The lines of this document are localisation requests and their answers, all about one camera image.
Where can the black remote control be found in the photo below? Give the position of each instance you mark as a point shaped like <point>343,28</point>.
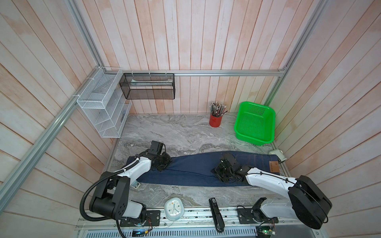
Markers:
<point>216,215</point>

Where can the white wire mesh shelf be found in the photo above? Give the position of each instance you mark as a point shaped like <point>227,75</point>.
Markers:
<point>103,102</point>

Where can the vertical aluminium post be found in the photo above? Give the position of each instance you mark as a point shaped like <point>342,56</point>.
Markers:
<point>78,18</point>
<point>306,34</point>

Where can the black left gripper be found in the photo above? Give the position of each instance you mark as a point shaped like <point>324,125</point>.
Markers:
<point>168,159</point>

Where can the horizontal aluminium frame rail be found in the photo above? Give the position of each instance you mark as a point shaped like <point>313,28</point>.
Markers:
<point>223,73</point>

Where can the white round alarm clock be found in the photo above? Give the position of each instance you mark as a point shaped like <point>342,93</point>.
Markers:
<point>174,209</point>

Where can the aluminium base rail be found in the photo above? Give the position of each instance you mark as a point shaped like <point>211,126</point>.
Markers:
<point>197,222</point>

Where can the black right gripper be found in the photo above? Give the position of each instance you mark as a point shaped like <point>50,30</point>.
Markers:
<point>216,171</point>

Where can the blue denim trousers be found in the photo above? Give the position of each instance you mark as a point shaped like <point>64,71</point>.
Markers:
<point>195,170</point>

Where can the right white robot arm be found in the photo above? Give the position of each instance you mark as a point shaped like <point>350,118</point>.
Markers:
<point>306,202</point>

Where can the left aluminium frame rail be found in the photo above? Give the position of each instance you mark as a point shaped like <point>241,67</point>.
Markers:
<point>24,168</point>

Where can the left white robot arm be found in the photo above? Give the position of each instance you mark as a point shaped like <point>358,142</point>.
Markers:
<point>108,198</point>

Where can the left vertical aluminium post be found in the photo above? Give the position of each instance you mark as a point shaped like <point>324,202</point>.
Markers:
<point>78,18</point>

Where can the green plastic basket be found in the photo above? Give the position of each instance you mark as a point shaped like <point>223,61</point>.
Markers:
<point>255,124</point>

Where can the right vertical aluminium post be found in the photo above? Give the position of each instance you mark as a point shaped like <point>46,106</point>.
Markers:
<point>306,34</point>

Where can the red metal pencil cup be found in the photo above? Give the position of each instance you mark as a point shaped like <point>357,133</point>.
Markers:
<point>215,122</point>

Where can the black mesh wall basket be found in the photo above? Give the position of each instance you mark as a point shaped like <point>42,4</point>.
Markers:
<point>148,86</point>

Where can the white tape roll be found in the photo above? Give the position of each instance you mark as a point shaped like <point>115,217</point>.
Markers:
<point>281,157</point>

